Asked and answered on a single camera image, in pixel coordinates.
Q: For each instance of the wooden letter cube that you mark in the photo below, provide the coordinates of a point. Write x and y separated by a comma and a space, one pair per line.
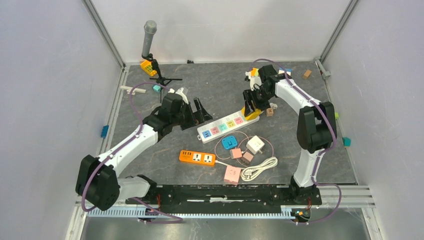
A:
269, 112

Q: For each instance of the small pink charger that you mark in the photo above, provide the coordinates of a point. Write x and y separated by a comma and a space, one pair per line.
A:
236, 153

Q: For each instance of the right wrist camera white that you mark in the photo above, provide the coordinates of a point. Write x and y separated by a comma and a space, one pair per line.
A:
254, 81

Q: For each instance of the brown wooden block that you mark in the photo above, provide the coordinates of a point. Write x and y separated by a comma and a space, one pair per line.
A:
306, 74

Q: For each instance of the white blue toy block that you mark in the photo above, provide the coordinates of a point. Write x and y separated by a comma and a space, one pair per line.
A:
286, 70

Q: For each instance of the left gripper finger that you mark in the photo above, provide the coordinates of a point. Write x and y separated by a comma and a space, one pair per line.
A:
201, 115
188, 120

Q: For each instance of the grey microphone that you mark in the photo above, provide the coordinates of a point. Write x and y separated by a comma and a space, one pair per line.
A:
150, 28

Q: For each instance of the large pink cube adapter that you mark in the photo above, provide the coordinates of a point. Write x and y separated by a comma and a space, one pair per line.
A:
232, 175

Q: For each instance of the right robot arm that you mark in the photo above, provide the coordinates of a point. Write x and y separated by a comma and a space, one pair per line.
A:
316, 125

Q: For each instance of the orange power strip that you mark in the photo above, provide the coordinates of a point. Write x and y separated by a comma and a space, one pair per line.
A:
198, 158

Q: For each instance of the teal clip right rail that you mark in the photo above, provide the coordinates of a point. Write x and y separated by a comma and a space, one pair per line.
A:
346, 142

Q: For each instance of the white cube socket adapter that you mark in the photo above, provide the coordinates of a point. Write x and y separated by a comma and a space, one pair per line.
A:
255, 145

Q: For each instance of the yellow cube socket adapter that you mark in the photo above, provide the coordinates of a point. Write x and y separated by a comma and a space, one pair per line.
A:
249, 115

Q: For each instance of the dusty pink usb adapter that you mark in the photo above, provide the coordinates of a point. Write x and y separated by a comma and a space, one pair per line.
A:
246, 158

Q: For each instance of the teal small cube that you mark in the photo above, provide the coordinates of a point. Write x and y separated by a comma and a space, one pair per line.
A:
157, 88

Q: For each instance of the blue clip left rail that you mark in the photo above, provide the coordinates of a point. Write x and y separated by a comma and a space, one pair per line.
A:
104, 131

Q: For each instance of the white flat plastic piece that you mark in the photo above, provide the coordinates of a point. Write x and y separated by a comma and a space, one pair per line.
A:
132, 90

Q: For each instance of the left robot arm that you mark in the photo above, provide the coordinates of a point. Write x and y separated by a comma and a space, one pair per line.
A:
98, 180

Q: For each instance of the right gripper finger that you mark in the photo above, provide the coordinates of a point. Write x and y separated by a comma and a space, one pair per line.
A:
249, 99
262, 104

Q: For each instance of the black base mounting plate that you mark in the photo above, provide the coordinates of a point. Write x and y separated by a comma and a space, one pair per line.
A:
228, 199

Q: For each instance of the blue socket adapter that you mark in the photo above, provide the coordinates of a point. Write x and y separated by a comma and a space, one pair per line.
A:
229, 142

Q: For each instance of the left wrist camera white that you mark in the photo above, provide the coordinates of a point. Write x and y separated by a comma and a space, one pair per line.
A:
182, 91

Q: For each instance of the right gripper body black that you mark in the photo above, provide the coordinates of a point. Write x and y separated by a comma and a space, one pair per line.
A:
260, 93

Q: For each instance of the orange green toy blocks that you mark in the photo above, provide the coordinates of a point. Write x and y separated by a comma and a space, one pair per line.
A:
254, 72

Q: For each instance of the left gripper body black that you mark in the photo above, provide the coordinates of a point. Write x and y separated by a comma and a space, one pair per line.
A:
176, 118

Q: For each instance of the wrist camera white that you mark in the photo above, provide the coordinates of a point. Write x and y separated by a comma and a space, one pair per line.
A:
254, 81
182, 91

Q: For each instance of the white multicolour power strip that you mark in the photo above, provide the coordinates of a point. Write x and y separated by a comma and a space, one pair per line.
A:
222, 126

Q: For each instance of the white power strip cord plug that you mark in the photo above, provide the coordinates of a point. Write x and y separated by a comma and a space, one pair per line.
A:
273, 106

